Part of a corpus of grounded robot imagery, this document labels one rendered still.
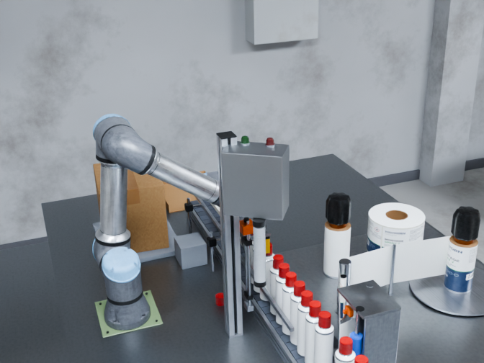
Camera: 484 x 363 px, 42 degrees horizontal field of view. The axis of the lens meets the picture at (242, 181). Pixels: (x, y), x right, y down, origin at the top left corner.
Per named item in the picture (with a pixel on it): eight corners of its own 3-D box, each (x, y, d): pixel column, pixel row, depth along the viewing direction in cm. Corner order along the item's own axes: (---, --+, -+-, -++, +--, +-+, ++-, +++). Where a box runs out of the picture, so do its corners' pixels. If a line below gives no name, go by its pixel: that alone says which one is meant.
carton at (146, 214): (169, 248, 247) (163, 184, 236) (106, 258, 241) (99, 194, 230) (157, 214, 273) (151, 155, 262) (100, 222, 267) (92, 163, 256)
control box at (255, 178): (282, 221, 172) (282, 156, 164) (222, 215, 176) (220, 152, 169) (289, 204, 181) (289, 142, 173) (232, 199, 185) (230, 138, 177)
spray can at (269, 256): (278, 299, 208) (278, 245, 200) (264, 304, 206) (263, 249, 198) (270, 292, 213) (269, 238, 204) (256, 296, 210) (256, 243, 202)
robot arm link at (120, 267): (110, 306, 198) (105, 270, 192) (101, 283, 210) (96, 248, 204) (148, 296, 203) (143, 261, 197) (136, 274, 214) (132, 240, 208)
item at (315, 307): (325, 366, 178) (328, 306, 170) (309, 372, 177) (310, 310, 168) (317, 355, 183) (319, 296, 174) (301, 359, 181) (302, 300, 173)
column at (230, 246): (243, 335, 200) (237, 135, 172) (229, 338, 199) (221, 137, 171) (238, 326, 204) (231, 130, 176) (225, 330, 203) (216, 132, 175)
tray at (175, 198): (225, 202, 286) (225, 194, 284) (168, 213, 278) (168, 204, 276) (205, 177, 312) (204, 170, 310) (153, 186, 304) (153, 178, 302)
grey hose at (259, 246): (268, 286, 181) (267, 221, 173) (256, 289, 180) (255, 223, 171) (263, 279, 184) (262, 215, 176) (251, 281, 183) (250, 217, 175)
